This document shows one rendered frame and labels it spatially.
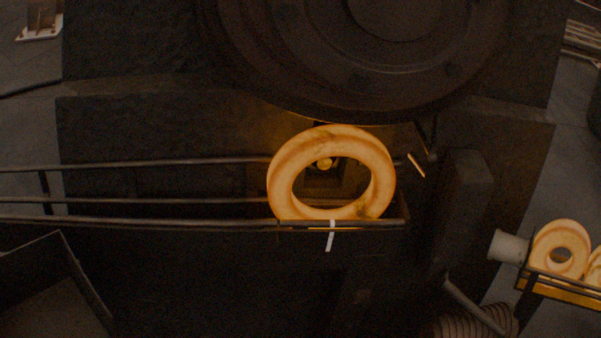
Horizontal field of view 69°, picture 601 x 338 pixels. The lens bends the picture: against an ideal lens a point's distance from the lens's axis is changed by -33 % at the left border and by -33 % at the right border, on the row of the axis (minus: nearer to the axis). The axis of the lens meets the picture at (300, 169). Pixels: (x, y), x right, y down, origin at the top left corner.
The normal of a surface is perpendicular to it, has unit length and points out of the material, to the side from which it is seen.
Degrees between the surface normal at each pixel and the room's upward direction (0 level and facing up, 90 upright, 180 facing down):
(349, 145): 90
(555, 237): 90
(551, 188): 0
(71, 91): 0
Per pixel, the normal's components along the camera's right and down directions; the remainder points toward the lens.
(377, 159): 0.10, 0.61
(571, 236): -0.47, 0.48
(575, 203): 0.13, -0.80
